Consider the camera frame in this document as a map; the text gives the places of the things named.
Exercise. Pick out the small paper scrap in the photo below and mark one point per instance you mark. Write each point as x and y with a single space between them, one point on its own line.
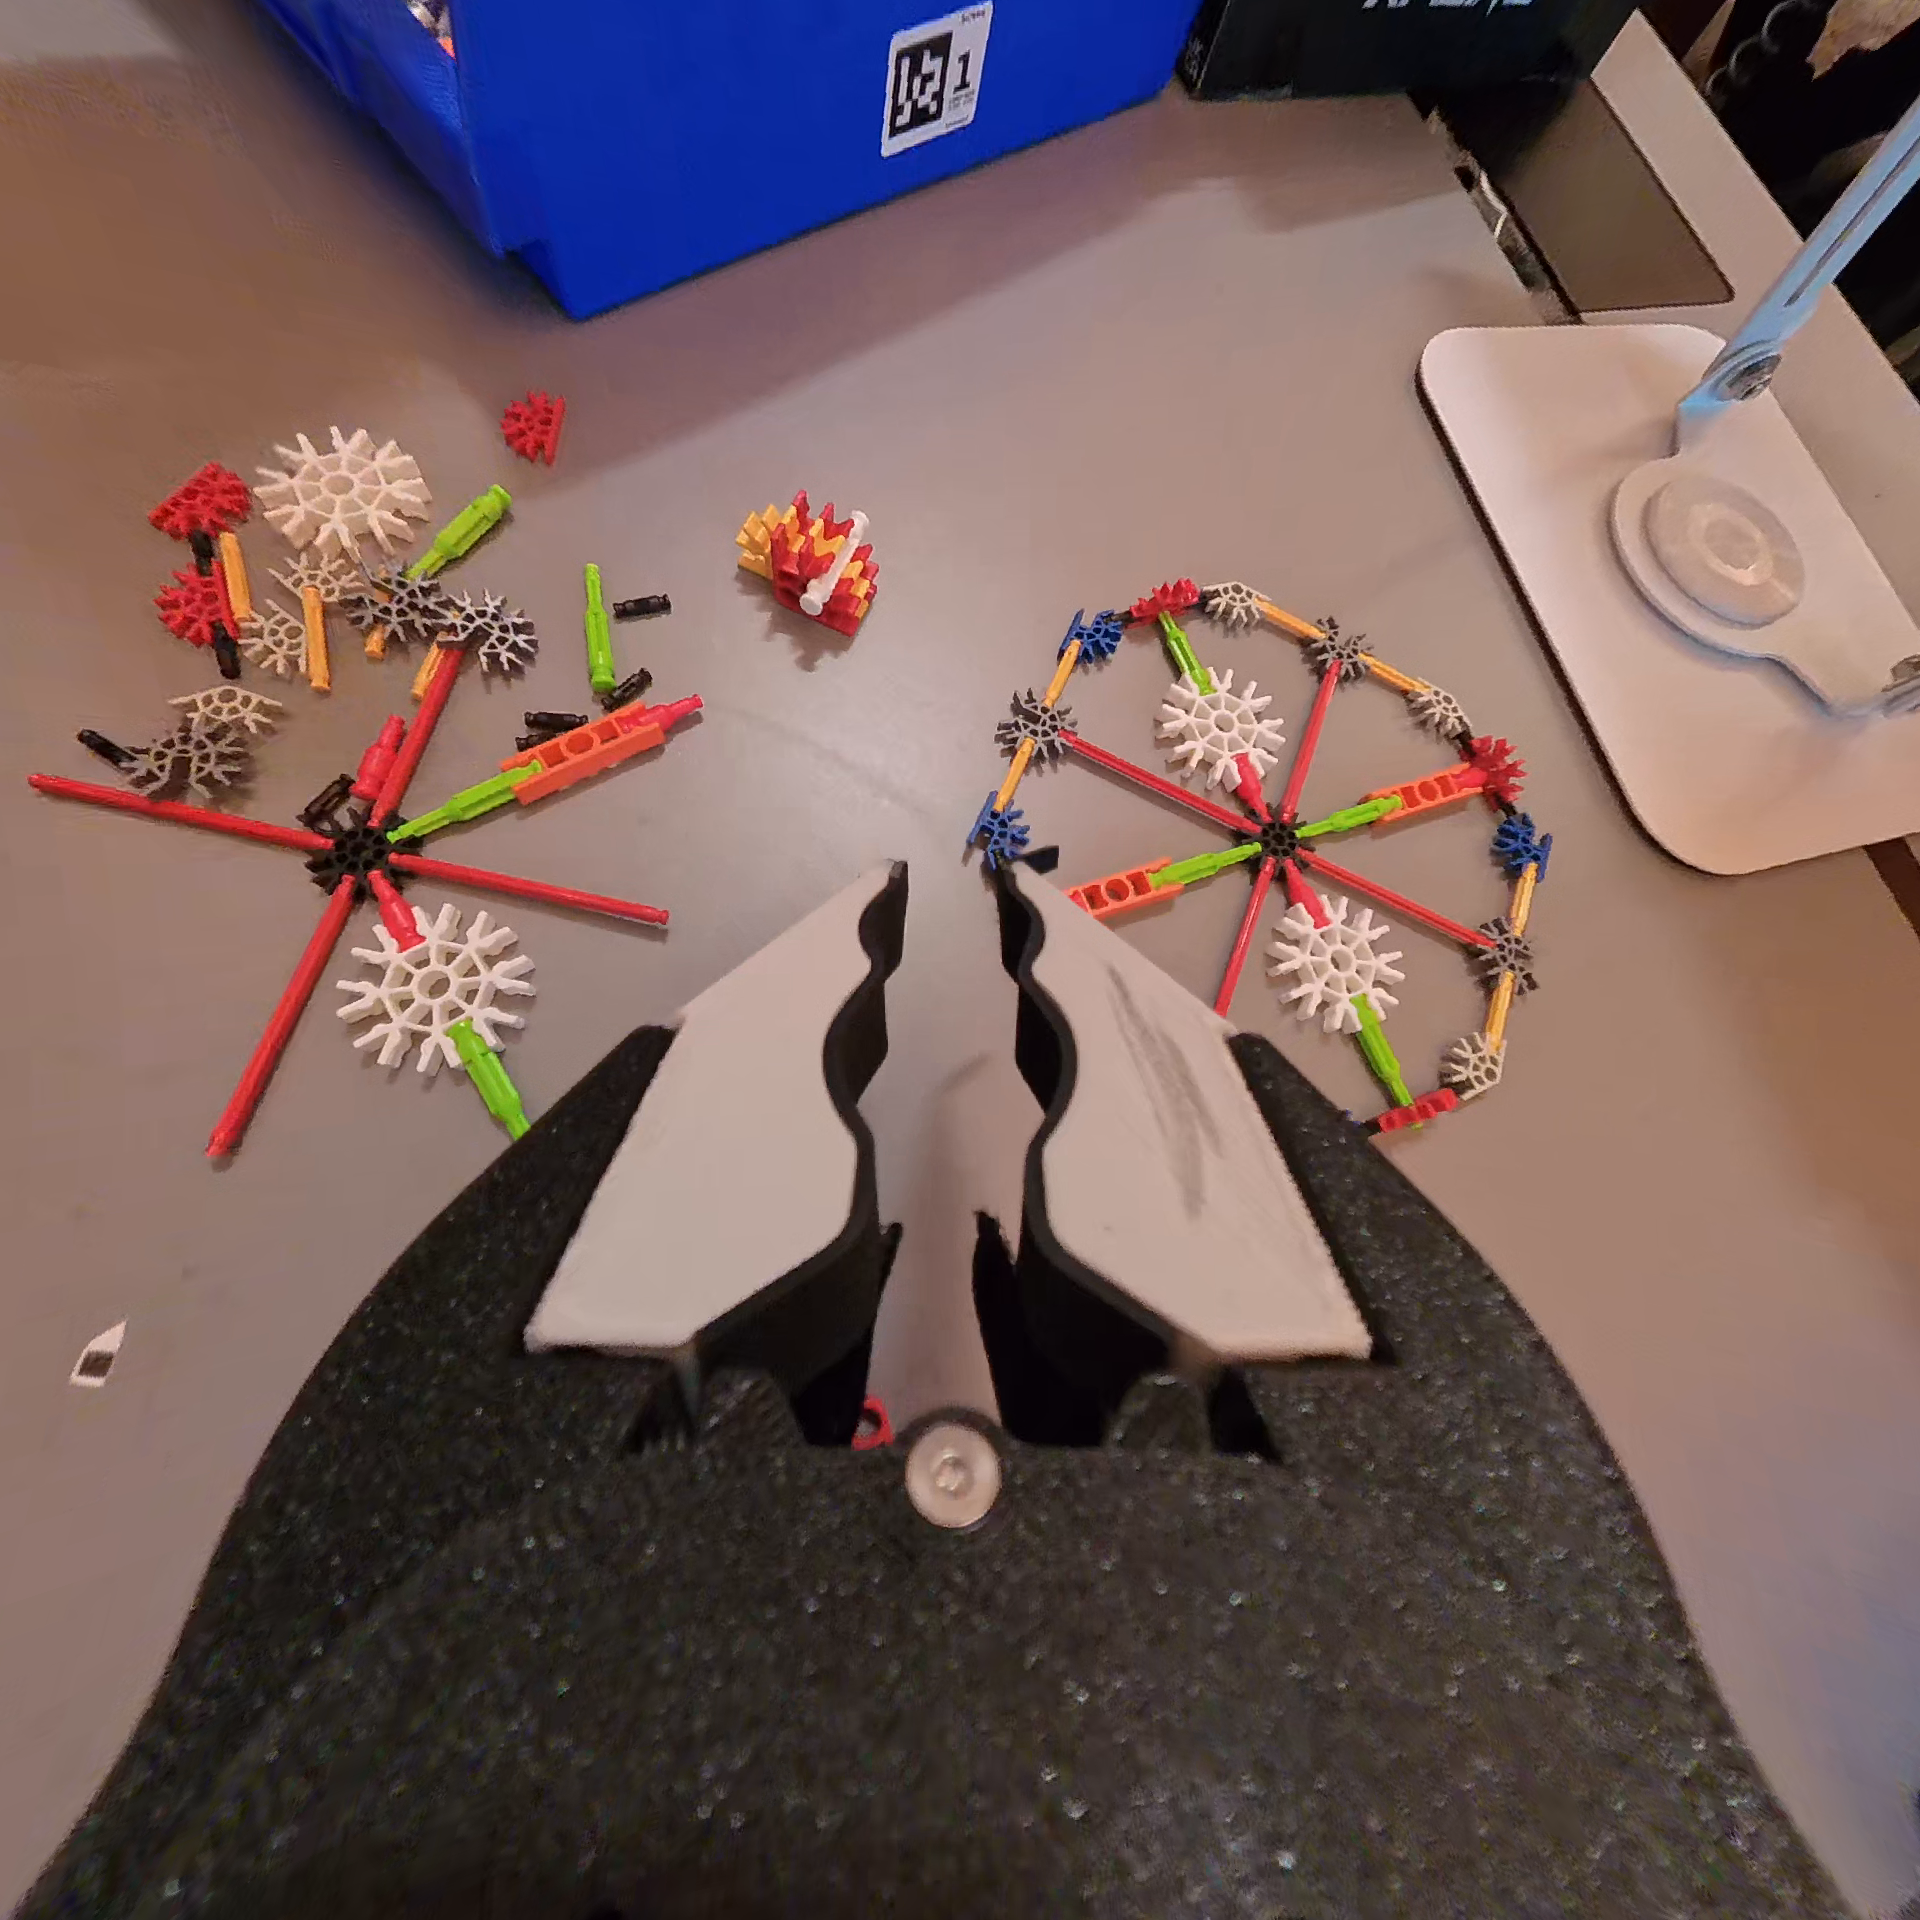
102 1350

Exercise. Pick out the small red toy piece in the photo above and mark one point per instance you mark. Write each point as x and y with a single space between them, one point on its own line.
869 1413

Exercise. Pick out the light grey fan connector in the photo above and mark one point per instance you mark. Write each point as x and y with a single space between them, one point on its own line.
226 710
319 580

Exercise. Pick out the red yellow connector cluster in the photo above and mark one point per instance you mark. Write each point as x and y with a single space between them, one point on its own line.
811 567

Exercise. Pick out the blue plastic bin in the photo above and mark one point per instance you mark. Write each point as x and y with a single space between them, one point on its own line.
675 149

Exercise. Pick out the green toy rod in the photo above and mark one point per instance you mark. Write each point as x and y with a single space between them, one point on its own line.
600 629
460 530

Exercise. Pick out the large white snowflake connector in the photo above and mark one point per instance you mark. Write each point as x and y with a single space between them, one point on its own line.
341 493

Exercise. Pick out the pale grey small connector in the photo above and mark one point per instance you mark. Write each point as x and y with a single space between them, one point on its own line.
276 638

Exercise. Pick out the small red fan connector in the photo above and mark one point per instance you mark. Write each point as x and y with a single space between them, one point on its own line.
534 429

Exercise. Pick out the white printed tag sticker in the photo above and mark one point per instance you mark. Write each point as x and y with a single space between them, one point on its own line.
968 76

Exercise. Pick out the white flat stand base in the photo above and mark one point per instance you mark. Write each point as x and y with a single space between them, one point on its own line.
1547 494

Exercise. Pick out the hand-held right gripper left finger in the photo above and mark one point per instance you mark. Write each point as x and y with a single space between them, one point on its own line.
722 1170

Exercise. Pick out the black printed cardboard box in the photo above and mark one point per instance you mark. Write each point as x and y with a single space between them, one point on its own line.
1350 53

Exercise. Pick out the yellow toy rod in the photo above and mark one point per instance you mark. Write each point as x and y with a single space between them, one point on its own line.
237 580
316 644
431 671

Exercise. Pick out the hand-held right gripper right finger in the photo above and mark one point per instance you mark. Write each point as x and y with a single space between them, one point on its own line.
1184 1201

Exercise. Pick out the half-built spoke toy model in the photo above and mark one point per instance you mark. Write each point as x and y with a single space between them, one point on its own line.
360 850

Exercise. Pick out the dark grey snowflake connector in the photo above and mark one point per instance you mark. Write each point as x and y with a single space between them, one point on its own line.
492 629
399 605

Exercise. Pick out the colourful toy wheel model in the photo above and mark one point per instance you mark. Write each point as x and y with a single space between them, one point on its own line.
1276 834

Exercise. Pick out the small white plug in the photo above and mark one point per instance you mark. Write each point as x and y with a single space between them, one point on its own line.
1494 210

